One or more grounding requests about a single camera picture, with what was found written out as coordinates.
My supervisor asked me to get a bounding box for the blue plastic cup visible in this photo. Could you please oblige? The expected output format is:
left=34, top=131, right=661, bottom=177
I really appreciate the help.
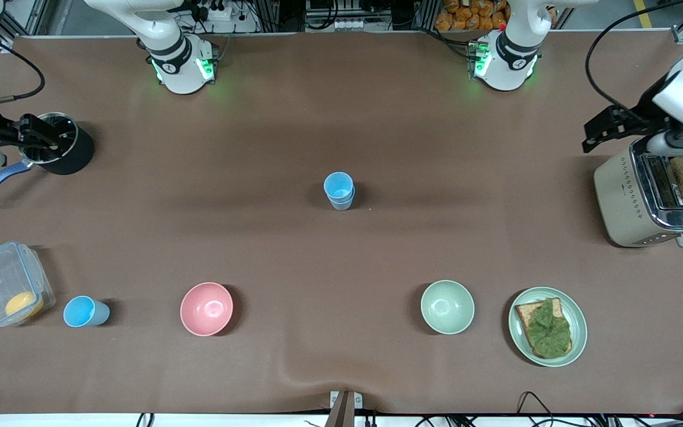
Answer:
left=63, top=295, right=111, bottom=328
left=323, top=171, right=355, bottom=202

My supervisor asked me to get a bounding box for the blue cup with paper wad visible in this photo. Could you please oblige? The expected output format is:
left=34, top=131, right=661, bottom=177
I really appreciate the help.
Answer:
left=328, top=187, right=355, bottom=211

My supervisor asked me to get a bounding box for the beige chrome toaster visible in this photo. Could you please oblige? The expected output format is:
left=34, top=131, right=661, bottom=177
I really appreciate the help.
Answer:
left=593, top=139, right=683, bottom=248

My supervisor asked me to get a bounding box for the orange round food piece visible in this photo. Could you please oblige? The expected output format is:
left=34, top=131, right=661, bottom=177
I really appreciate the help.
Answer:
left=5, top=291, right=44, bottom=318

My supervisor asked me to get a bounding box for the pale green plate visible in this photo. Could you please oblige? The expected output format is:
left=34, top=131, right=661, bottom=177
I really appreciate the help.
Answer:
left=508, top=287, right=588, bottom=368

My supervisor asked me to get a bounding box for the bread slice under lettuce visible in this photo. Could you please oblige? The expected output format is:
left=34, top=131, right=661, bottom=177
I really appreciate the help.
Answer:
left=515, top=298, right=573, bottom=359

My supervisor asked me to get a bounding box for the green lettuce leaf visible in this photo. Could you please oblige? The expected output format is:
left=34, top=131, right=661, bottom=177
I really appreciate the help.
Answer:
left=524, top=298, right=572, bottom=358

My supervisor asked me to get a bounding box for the white power strip with plugs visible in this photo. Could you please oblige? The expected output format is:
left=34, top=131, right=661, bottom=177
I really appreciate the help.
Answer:
left=199, top=0, right=233, bottom=20

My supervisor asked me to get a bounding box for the pale green bowl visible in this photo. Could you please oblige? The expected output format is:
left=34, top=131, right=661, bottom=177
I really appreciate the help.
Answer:
left=420, top=280, right=475, bottom=335

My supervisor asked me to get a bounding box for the pink bowl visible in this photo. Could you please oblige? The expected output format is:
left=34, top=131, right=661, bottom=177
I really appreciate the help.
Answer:
left=180, top=282, right=234, bottom=337

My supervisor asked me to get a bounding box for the black saucepan with blue handle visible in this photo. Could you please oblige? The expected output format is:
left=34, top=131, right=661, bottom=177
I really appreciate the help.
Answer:
left=0, top=113, right=94, bottom=204

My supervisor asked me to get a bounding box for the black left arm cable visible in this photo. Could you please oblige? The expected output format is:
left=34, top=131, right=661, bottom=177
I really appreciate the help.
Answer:
left=586, top=0, right=683, bottom=113

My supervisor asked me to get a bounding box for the black base cable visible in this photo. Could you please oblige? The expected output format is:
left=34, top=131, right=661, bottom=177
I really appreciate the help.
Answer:
left=422, top=27, right=474, bottom=60

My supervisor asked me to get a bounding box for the black looped cable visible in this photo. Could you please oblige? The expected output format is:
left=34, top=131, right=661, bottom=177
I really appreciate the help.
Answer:
left=516, top=391, right=556, bottom=427

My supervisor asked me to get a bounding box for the metal table edge bracket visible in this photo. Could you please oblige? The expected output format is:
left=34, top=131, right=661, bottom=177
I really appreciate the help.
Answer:
left=329, top=390, right=363, bottom=427

